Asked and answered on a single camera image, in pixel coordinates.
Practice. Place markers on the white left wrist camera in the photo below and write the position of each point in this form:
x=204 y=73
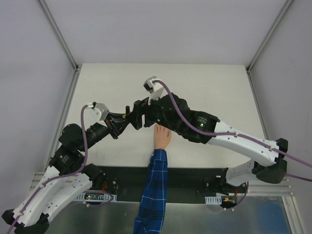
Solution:
x=98 y=111

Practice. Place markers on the aluminium frame post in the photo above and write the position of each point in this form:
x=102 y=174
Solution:
x=58 y=34
x=270 y=33

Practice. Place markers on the white cable duct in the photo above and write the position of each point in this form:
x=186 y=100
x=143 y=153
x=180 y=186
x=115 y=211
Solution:
x=95 y=197
x=213 y=200

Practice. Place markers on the aluminium table edge rail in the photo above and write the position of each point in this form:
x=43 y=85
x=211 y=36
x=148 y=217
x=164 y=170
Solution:
x=62 y=117

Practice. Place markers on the blue plaid sleeve forearm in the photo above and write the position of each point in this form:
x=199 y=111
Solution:
x=152 y=206

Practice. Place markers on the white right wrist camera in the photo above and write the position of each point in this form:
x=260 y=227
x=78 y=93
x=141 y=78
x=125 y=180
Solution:
x=155 y=89

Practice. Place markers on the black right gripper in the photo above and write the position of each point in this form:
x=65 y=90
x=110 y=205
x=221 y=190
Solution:
x=146 y=113

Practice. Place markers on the person's hand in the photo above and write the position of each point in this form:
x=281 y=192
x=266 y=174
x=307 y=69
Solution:
x=162 y=137

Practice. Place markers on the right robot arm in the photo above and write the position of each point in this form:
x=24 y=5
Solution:
x=266 y=162

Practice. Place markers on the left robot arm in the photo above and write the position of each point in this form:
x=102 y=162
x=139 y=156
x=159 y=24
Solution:
x=67 y=176

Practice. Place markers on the left white cable duct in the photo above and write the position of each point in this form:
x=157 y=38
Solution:
x=95 y=197

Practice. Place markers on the right white cable duct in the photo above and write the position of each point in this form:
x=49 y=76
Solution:
x=213 y=200

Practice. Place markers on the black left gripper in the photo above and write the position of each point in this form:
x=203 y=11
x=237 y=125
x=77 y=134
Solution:
x=112 y=125

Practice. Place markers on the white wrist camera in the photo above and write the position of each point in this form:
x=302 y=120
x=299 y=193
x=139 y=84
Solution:
x=98 y=111
x=155 y=89

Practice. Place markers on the left aluminium frame post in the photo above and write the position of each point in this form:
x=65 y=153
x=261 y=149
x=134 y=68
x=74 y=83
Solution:
x=58 y=34

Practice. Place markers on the right aluminium frame post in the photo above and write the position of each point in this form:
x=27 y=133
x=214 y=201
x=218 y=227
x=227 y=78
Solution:
x=270 y=33

